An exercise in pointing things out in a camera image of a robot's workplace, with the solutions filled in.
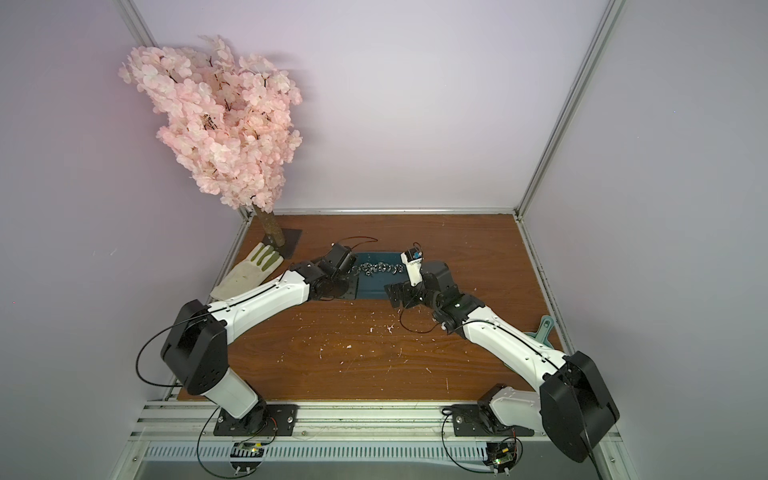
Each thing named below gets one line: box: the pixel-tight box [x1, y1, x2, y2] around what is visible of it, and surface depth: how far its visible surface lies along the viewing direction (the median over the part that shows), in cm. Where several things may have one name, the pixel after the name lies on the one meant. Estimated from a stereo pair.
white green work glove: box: [210, 242, 285, 301], surface depth 104 cm
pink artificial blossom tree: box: [118, 36, 303, 247], surface depth 71 cm
